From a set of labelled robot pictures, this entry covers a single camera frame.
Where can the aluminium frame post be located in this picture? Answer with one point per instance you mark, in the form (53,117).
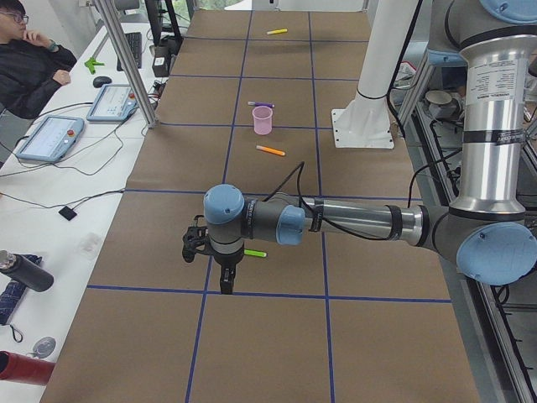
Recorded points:
(119,42)

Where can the orange highlighter pen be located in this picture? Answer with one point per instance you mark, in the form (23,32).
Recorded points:
(270,150)

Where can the purple marker pen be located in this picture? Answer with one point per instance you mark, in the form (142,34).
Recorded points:
(261,104)

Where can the yellow highlighter pen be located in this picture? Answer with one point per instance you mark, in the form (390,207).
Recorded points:
(277,31)

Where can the black box with label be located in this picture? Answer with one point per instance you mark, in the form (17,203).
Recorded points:
(164,55)

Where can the seated person in black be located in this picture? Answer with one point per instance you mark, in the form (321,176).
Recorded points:
(33,66)

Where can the near teach pendant tablet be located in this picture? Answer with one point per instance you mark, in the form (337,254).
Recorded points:
(52,139)

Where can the small black square puck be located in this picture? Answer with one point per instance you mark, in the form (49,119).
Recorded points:
(67,213)

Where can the green highlighter pen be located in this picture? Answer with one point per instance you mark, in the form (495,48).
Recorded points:
(255,253)

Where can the silver round lid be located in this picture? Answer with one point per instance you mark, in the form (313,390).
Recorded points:
(43,348)

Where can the far teach pendant tablet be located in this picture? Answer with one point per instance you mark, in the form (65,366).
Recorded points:
(114,103)

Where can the teach pendant tablet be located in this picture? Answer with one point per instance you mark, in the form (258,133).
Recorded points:
(114,103)
(52,139)

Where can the red cylinder bottle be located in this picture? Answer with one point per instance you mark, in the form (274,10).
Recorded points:
(23,369)

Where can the black water bottle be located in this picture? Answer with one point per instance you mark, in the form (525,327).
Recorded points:
(20,268)

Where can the pink plastic pen holder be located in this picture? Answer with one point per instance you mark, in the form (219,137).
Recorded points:
(262,120)

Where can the black keyboard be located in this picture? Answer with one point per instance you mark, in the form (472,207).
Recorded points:
(135,42)

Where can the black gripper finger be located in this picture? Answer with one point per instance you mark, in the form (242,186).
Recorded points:
(227,281)

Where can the blue folded umbrella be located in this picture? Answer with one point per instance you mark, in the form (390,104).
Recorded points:
(13,293)

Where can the green plastic clamp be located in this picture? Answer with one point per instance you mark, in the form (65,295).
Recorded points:
(91,64)

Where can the black computer mouse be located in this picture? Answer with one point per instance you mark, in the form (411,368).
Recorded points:
(100,81)

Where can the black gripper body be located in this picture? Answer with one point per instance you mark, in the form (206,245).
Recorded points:
(226,261)

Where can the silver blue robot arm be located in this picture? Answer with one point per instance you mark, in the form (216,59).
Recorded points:
(482,231)

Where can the white central pedestal column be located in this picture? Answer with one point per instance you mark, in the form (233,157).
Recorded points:
(365,122)

